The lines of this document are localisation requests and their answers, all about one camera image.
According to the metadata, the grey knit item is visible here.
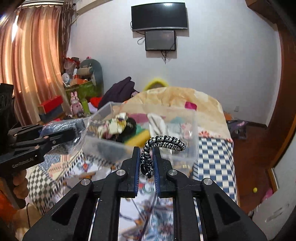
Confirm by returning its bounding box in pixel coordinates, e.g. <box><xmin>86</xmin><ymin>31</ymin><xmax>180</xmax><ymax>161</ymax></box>
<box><xmin>40</xmin><ymin>118</ymin><xmax>86</xmax><ymax>155</ymax></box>

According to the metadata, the floral yellow scrunchie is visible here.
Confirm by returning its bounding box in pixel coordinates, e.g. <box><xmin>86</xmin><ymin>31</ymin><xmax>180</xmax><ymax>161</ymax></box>
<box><xmin>96</xmin><ymin>113</ymin><xmax>128</xmax><ymax>140</ymax></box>

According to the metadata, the black white braided headband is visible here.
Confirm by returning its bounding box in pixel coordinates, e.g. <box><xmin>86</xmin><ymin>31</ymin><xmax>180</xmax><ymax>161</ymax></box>
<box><xmin>140</xmin><ymin>135</ymin><xmax>186</xmax><ymax>178</ymax></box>

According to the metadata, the white drawstring pouch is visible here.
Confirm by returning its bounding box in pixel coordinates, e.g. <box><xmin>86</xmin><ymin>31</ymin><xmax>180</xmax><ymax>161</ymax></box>
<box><xmin>147</xmin><ymin>113</ymin><xmax>167</xmax><ymax>137</ymax></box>

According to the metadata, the left hand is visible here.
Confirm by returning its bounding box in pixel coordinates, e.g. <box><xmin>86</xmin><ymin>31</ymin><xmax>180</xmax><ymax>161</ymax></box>
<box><xmin>13</xmin><ymin>170</ymin><xmax>29</xmax><ymax>199</ymax></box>

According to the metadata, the red box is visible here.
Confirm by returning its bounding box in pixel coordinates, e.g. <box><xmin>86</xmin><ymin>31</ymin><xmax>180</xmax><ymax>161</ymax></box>
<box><xmin>38</xmin><ymin>95</ymin><xmax>63</xmax><ymax>114</ymax></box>

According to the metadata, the pink bunny figure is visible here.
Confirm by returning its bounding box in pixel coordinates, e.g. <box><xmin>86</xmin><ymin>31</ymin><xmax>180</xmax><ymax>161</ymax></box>
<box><xmin>70</xmin><ymin>91</ymin><xmax>84</xmax><ymax>116</ymax></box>

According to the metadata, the clear plastic storage box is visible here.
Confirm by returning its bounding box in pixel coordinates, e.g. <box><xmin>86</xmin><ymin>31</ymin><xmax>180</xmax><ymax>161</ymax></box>
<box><xmin>82</xmin><ymin>102</ymin><xmax>199</xmax><ymax>169</ymax></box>

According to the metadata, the red cushion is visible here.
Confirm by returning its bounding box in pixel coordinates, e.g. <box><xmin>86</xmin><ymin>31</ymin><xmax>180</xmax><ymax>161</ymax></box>
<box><xmin>90</xmin><ymin>97</ymin><xmax>102</xmax><ymax>108</ymax></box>

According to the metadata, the green cardboard box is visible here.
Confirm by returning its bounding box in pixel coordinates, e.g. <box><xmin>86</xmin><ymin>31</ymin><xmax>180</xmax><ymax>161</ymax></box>
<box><xmin>65</xmin><ymin>81</ymin><xmax>102</xmax><ymax>100</ymax></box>

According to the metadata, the patterned colourful tablecloth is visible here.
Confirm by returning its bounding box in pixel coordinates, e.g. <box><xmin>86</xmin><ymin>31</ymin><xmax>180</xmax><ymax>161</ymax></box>
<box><xmin>23</xmin><ymin>138</ymin><xmax>241</xmax><ymax>240</ymax></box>

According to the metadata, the grey plush toy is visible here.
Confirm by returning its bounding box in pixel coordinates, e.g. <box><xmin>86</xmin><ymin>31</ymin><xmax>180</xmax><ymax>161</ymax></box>
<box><xmin>77</xmin><ymin>58</ymin><xmax>104</xmax><ymax>95</ymax></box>

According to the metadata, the black knit hat gold pattern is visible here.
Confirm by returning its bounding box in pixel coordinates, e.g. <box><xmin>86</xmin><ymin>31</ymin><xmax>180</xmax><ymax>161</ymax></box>
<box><xmin>115</xmin><ymin>118</ymin><xmax>137</xmax><ymax>143</ymax></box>

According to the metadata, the dark purple garment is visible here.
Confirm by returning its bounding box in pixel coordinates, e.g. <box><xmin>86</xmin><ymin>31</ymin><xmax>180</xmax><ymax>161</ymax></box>
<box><xmin>97</xmin><ymin>77</ymin><xmax>139</xmax><ymax>109</ymax></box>

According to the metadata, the orange curtain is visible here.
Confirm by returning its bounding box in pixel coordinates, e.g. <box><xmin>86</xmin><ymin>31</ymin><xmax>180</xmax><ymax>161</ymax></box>
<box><xmin>1</xmin><ymin>5</ymin><xmax>70</xmax><ymax>126</ymax></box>

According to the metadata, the orange fleece blanket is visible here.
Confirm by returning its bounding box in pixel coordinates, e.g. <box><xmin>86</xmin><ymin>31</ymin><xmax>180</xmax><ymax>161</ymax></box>
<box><xmin>113</xmin><ymin>86</ymin><xmax>233</xmax><ymax>142</ymax></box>

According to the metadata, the yellow furry hoop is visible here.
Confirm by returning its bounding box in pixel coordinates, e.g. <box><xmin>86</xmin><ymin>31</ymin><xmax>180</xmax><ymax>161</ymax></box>
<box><xmin>143</xmin><ymin>77</ymin><xmax>169</xmax><ymax>91</ymax></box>

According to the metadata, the brown wooden door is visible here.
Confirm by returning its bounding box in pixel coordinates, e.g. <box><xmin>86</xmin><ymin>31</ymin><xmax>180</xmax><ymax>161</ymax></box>
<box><xmin>246</xmin><ymin>1</ymin><xmax>295</xmax><ymax>168</ymax></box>

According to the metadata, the small wall monitor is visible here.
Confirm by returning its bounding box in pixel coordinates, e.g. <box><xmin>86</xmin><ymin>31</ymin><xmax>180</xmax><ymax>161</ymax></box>
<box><xmin>145</xmin><ymin>30</ymin><xmax>176</xmax><ymax>51</ymax></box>

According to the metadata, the large wall television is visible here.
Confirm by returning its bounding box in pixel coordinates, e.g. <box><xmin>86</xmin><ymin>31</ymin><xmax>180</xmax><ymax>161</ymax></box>
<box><xmin>131</xmin><ymin>3</ymin><xmax>188</xmax><ymax>31</ymax></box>

